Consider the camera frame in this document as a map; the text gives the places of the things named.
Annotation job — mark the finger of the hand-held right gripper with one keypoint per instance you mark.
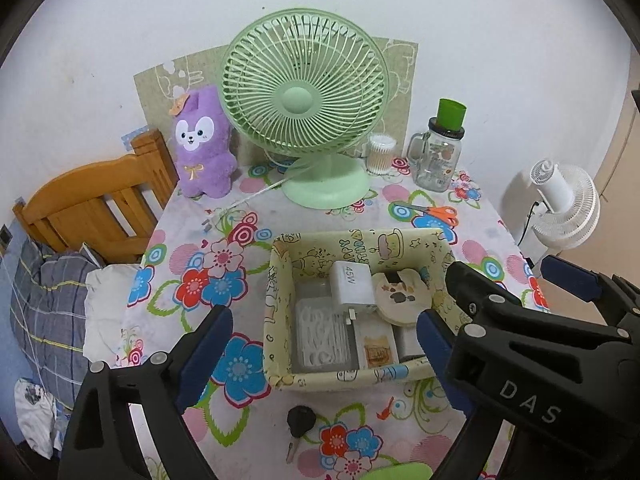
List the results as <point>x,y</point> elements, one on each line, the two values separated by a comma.
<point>475,287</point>
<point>572,277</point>

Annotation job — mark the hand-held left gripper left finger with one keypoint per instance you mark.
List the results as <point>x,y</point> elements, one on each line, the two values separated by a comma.
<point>205,355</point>

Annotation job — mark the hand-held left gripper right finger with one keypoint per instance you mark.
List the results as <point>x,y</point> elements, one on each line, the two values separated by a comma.
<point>435,345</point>

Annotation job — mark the wooden bear-shaped mirror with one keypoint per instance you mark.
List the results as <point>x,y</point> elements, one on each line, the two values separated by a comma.
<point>400,295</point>

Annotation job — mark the white charger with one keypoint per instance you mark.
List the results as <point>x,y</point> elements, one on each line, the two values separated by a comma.
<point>350,285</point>

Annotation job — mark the yellow printed storage box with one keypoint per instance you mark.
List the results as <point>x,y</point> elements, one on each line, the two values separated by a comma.
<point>320,380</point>

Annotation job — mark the white standing fan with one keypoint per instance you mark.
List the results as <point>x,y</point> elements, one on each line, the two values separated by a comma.
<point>575,205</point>

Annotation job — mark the beige wooden door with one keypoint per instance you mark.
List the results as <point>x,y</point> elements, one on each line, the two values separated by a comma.
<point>625,185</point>

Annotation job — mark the black key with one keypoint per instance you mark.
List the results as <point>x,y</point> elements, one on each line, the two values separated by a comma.
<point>300,420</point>

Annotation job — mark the floral tablecloth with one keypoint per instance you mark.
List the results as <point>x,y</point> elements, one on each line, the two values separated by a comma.
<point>200,240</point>

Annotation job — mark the clear floss pick box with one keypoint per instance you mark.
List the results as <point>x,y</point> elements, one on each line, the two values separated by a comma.
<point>320,335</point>

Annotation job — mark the glass mug with green lid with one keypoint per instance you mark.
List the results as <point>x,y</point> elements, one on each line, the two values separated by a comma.
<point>437,160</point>

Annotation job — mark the green round object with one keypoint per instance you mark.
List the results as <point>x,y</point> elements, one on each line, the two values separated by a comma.
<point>400,474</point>

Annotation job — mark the cotton swab jar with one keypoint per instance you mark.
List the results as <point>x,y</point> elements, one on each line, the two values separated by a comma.
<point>381,157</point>

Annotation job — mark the plaid blanket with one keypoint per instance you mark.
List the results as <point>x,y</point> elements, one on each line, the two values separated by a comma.
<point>50,310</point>

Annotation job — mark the grey and white cloth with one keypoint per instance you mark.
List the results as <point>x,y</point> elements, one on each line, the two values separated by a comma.
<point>35,410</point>

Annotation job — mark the purple plush toy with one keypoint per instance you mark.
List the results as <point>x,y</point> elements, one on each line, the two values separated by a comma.
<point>205,170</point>

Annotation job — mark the blue patterned paper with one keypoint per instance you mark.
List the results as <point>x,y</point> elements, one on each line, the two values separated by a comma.
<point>135,137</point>

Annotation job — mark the green desk fan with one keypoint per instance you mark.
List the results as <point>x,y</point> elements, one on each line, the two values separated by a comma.
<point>300,102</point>

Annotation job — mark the beige wall poster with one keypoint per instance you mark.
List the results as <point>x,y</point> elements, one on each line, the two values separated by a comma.
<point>400,85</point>

